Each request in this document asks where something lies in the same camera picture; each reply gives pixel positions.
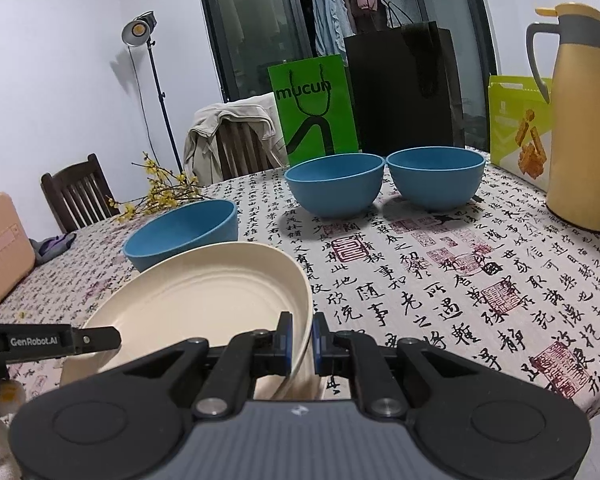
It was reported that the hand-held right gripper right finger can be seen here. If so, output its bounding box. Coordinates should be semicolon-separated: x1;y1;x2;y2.
312;312;483;418

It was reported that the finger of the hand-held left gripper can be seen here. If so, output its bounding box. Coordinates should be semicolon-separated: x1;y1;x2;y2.
72;326;122;356

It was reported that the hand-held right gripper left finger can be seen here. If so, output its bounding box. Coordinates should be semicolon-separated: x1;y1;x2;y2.
122;311;293;418

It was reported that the blue bowl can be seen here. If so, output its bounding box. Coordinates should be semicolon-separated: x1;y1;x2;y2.
386;146;486;212
123;199;238;272
284;154;385;219

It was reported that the person's left hand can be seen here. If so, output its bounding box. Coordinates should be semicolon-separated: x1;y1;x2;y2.
0;377;28;480

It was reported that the pink hard suitcase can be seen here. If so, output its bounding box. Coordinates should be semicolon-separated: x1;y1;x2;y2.
0;191;36;321

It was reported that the purple grey cloth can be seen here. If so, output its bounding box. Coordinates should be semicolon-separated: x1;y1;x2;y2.
29;232;77;267

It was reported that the calligraphy printed tablecloth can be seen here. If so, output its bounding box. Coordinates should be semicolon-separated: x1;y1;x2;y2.
0;147;600;421

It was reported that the dark wooden chair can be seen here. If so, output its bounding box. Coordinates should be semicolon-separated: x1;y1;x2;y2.
41;153;118;233

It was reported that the yellow flower branch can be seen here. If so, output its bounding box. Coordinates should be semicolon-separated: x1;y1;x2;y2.
107;151;208;223

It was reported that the wooden chair under jacket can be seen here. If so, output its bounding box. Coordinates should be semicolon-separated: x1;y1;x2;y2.
215;120;281;181

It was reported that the chair with beige jacket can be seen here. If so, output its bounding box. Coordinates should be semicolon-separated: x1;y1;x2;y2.
182;92;288;186

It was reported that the green paper bag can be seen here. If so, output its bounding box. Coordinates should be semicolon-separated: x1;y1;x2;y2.
267;54;358;167

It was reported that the black paper bag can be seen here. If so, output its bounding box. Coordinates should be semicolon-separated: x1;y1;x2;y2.
343;0;466;155

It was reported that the yellow-green snack box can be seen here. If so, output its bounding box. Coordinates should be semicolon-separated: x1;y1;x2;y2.
488;75;553;192

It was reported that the studio lamp on stand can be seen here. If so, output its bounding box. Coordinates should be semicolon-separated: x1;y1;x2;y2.
121;10;183;173

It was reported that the dark framed glass door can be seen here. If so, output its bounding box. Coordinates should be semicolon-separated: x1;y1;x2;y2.
195;0;498;106

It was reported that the yellow thermos jug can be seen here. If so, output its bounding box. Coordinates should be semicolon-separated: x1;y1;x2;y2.
525;2;600;233

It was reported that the hanging blue shirt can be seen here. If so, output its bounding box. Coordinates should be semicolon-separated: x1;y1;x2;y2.
311;0;353;58

